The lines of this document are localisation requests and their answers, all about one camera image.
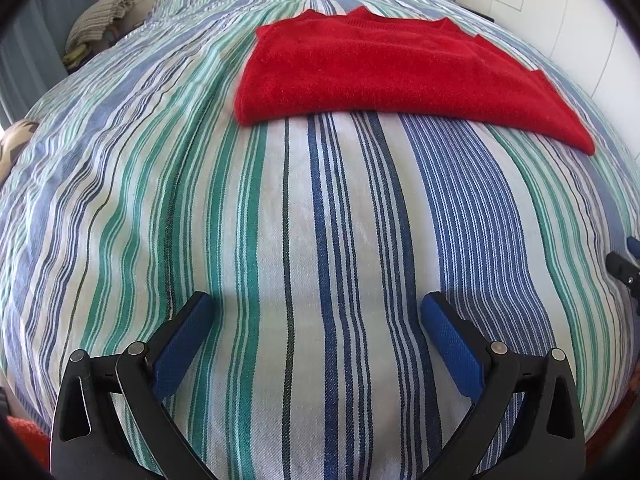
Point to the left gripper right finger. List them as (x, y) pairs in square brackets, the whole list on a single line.
[(547, 440)]

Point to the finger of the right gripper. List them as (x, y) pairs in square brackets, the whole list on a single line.
[(623, 271)]

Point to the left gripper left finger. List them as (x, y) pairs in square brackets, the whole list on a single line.
[(87, 439)]

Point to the red sweater with white motif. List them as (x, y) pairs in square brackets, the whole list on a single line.
[(318, 63)]

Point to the white wardrobe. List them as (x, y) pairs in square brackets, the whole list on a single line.
[(586, 40)]

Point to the striped blue green bedspread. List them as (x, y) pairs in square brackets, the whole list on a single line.
[(318, 237)]

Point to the patterned cushion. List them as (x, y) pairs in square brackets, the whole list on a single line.
[(13, 141)]

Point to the teal curtain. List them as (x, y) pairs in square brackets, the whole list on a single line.
[(32, 47)]

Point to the pile of folded towels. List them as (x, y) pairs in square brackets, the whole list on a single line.
[(93, 22)]

